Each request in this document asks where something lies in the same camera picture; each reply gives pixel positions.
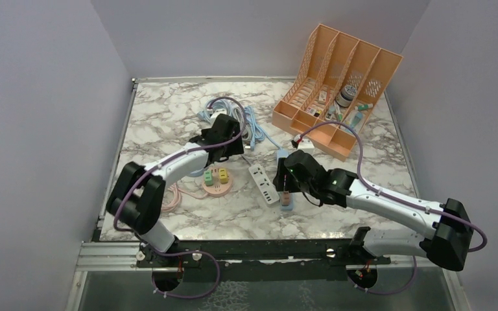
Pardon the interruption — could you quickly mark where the pink charger plug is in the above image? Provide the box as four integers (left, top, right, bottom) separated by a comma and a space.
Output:
280, 192, 291, 207

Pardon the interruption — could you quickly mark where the yellow charger plug back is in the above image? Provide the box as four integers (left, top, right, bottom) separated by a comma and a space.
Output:
218, 168, 229, 184

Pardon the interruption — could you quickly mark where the green charger plug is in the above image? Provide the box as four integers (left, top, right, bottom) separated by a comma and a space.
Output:
203, 170, 214, 187

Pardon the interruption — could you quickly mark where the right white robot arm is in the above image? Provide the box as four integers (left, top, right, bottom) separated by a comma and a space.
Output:
272, 150, 480, 271

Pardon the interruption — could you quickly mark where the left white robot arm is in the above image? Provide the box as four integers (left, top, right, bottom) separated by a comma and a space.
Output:
106, 114, 244, 266

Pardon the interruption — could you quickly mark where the blue long power strip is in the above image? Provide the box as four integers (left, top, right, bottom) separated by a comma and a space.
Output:
276, 148, 294, 211

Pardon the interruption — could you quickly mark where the white power strip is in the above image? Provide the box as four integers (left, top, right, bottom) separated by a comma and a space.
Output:
248, 164, 279, 205

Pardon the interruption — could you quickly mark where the blue round power strip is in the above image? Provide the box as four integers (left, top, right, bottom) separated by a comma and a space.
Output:
188, 169, 205, 178

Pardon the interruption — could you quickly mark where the pink round power strip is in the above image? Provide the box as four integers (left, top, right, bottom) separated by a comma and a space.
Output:
202, 177, 233, 198

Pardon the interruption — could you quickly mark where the orange file organizer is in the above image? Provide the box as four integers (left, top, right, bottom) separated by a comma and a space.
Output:
271, 23, 403, 162

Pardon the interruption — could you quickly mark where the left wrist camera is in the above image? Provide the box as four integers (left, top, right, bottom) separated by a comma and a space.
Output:
209, 108, 228, 121

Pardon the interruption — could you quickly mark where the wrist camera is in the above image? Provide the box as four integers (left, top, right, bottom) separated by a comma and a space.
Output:
291, 135, 315, 155
209, 108, 228, 121

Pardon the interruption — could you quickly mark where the blue coiled cable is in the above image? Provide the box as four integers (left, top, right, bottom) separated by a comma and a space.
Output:
197, 97, 233, 126

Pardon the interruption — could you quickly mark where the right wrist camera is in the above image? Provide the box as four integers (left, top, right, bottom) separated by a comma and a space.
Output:
291, 135, 315, 155

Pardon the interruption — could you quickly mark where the light blue power cable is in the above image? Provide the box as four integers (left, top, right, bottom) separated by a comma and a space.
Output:
243, 105, 281, 150

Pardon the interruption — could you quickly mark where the pink coiled cable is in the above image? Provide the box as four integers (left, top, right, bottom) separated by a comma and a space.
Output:
161, 183, 209, 213

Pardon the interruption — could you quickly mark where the black mounting rail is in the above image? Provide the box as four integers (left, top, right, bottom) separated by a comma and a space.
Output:
136, 227, 390, 282

